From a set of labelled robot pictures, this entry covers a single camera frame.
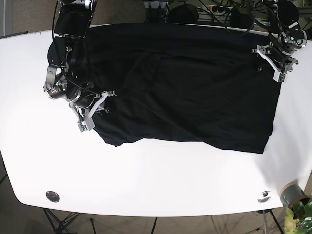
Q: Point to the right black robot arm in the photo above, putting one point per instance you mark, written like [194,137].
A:
[69,30]

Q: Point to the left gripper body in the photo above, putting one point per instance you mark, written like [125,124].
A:
[279,52]

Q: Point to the metal table grommet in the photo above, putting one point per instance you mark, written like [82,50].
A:
[264,197]
[52,196]

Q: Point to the grey plant pot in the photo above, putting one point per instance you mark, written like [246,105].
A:
[292,193]

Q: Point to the black T-shirt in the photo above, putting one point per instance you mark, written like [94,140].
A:
[179,83]

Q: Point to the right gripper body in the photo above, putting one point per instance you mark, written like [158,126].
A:
[84,104]

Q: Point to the green plant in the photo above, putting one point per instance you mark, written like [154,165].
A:
[298,219]

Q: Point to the left metal table grommet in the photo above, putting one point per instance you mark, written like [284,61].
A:
[52,196]

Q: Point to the right metal table grommet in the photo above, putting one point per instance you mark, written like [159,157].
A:
[264,197]

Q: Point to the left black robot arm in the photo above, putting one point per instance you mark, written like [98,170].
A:
[280,18]

